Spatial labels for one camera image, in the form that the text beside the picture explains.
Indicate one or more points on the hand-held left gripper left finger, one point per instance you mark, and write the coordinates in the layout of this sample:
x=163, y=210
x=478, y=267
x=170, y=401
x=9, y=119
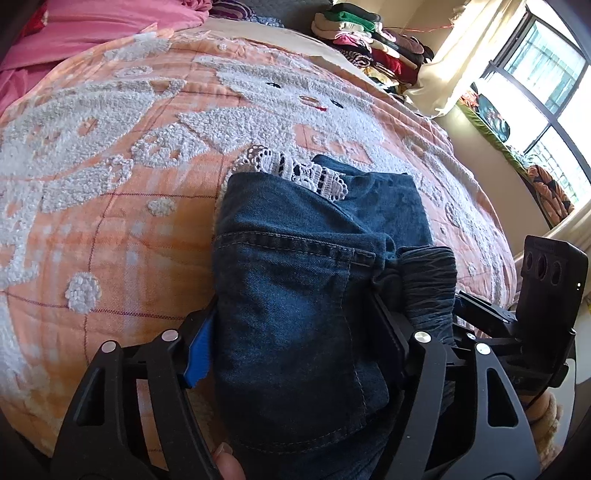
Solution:
x=198, y=353

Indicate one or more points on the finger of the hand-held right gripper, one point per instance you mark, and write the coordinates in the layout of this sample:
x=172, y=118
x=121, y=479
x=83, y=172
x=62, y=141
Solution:
x=485, y=314

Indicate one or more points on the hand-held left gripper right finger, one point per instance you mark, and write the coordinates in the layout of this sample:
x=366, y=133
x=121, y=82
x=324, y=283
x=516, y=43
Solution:
x=393, y=339

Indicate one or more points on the blue denim garment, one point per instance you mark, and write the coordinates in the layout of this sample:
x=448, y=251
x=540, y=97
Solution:
x=286, y=300

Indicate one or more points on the person's left hand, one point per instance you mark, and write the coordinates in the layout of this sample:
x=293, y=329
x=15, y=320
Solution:
x=229, y=464

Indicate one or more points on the orange patterned cloth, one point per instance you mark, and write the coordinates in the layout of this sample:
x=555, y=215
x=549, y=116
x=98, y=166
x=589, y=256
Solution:
x=549, y=194

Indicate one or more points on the green edged patterned cloth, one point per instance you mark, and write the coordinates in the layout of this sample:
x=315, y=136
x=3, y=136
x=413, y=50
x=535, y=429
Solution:
x=489, y=120

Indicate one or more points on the orange printed blanket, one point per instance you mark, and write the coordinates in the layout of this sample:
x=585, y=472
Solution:
x=115, y=184

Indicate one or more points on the black framed window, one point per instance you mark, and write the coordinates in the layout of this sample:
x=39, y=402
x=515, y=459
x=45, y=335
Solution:
x=545, y=69

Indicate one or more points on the white curtain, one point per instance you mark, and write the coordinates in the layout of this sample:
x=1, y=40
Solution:
x=461, y=60

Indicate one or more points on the pile of folded clothes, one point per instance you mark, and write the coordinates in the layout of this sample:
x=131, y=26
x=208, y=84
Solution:
x=369, y=41

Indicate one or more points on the beige bed sheet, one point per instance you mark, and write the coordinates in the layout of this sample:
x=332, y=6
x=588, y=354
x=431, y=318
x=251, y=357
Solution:
x=277, y=39

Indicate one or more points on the pink bed sheet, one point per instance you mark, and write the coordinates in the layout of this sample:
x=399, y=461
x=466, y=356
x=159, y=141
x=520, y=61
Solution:
x=92, y=32

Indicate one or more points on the light blue crochet cloth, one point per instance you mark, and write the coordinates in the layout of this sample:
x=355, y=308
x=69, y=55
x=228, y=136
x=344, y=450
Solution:
x=268, y=21

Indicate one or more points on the purple striped cloth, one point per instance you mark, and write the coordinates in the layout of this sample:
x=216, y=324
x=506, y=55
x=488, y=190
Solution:
x=231, y=8

